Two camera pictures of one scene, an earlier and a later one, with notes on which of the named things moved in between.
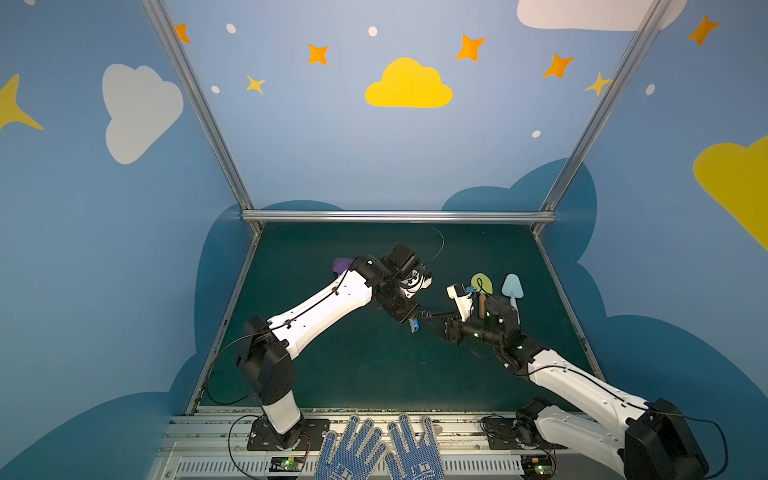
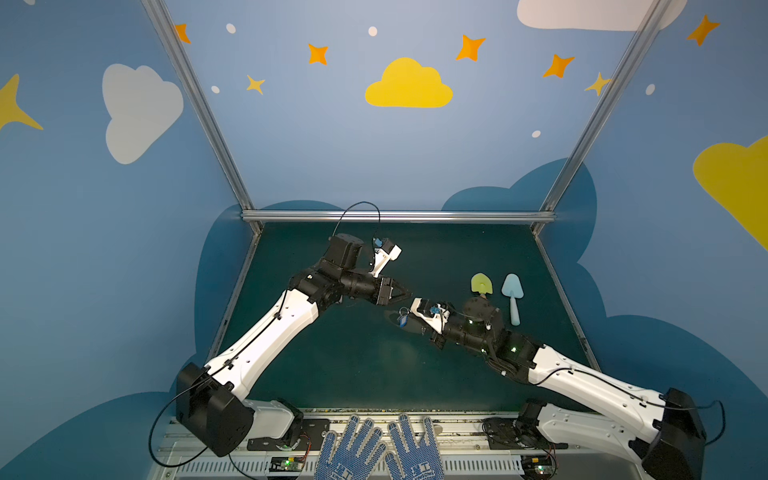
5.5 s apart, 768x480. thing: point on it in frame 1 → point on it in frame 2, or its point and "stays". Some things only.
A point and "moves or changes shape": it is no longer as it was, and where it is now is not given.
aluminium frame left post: (204, 110) stays
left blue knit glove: (349, 462) stays
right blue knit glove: (413, 461) stays
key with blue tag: (414, 325) moves or changes shape
